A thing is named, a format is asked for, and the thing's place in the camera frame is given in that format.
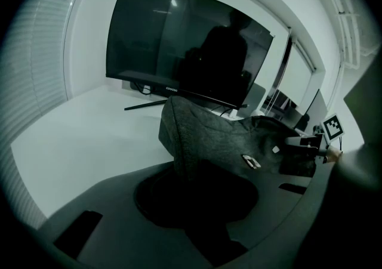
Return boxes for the large black monitor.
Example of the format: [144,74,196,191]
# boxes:
[105,0,276,110]

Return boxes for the person's right forearm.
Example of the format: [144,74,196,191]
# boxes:
[325,141,382,196]

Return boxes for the white table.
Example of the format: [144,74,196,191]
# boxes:
[10,84,263,221]

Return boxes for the white ceiling pipes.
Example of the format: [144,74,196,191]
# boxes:
[310,0,377,70]

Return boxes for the gray desk partition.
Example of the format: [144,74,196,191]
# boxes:
[243,82,267,113]

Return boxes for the dark gray backpack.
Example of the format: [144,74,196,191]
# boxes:
[134,94,318,262]

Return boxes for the black monitor stand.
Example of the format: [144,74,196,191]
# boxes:
[124,98,168,112]

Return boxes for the black monitor cable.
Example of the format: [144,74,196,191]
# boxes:
[133,81,153,95]

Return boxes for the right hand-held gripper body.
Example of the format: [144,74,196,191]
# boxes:
[299,113,346,164]

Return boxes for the white window blind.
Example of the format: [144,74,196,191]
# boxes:
[0,0,74,230]

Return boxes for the small black monitor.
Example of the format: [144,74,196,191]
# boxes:
[294,88,321,132]

